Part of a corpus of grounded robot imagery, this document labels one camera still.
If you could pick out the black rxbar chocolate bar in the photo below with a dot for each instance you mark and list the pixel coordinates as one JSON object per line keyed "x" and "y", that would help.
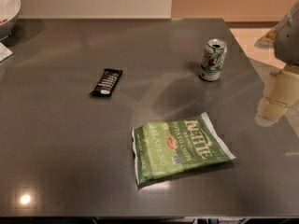
{"x": 107, "y": 83}

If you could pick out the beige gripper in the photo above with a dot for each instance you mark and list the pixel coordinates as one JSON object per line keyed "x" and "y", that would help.
{"x": 288, "y": 41}

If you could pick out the white bowl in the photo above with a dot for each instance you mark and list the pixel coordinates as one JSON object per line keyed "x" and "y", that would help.
{"x": 9, "y": 13}

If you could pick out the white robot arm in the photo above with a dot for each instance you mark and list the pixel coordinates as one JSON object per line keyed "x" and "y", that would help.
{"x": 286, "y": 43}

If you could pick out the green and white soda can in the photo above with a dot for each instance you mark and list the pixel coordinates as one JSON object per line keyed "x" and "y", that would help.
{"x": 213, "y": 59}

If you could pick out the white paper sheet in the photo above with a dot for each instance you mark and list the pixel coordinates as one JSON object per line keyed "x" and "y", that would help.
{"x": 4, "y": 52}

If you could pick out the green jalapeno chip bag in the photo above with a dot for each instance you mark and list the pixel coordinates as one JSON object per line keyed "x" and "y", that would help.
{"x": 165, "y": 148}

